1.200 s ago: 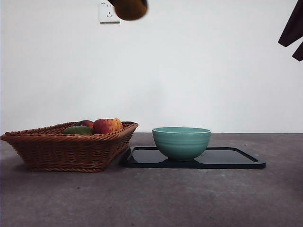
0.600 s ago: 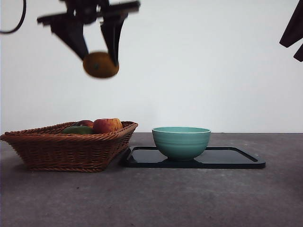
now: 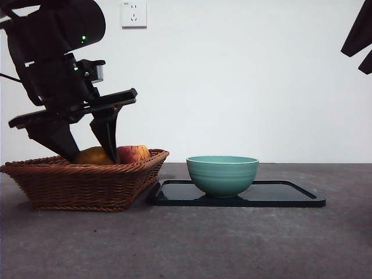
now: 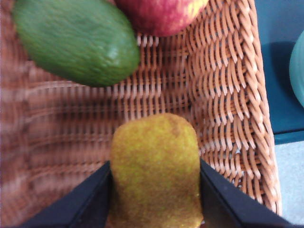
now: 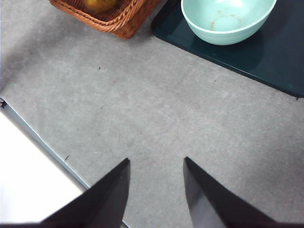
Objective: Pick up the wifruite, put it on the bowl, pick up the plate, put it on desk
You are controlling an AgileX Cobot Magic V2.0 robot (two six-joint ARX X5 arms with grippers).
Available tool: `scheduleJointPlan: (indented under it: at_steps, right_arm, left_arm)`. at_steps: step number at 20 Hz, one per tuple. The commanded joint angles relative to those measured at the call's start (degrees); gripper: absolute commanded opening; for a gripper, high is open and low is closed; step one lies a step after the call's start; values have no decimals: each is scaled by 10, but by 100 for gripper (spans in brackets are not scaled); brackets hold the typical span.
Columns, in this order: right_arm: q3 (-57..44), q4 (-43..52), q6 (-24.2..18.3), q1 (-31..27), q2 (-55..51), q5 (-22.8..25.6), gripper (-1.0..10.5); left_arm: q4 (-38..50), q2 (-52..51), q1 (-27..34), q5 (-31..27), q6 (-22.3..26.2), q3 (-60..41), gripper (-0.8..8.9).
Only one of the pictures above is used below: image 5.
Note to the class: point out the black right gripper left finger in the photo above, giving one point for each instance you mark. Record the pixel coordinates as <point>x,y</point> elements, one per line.
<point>104,202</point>

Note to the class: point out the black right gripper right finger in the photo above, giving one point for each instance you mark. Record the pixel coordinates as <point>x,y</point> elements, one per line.
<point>209,202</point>

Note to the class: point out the teal ribbed bowl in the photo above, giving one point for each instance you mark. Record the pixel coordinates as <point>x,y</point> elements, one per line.
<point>228,23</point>

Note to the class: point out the fuzzy brown-yellow kiwi fruit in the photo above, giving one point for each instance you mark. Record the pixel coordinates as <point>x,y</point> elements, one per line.
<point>101,4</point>

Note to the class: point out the dark rectangular tray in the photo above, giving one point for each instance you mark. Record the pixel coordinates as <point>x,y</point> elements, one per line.
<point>273,61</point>

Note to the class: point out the brown wicker basket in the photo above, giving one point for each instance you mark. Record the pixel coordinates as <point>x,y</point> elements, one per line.
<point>123,21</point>

